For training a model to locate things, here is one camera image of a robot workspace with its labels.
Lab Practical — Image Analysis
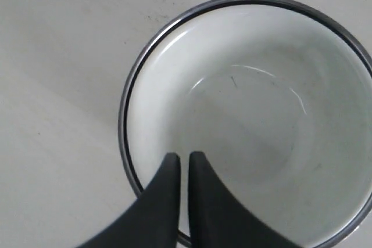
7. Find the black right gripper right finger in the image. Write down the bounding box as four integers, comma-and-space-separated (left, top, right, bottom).
188, 152, 295, 247

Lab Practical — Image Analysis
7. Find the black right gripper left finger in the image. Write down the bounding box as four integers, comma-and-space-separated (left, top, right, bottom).
81, 153, 181, 248

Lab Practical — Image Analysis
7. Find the patterned stainless steel bowl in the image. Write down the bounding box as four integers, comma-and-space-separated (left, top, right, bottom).
117, 0, 372, 248

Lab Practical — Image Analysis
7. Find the white ceramic bowl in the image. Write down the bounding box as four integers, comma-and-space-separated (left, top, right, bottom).
127, 5, 372, 248

